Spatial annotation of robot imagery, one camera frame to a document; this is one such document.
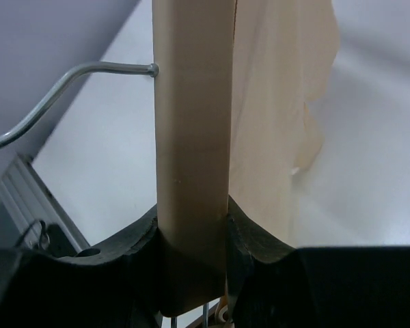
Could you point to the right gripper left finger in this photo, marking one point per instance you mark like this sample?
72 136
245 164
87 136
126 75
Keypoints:
112 284

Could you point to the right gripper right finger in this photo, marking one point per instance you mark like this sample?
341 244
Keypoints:
271 284

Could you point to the beige underwear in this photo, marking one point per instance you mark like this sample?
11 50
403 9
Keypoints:
283 55

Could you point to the wooden clip hanger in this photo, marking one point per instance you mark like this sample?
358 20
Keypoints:
188 90

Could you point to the aluminium mounting rail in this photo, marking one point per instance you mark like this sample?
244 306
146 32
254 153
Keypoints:
30 216

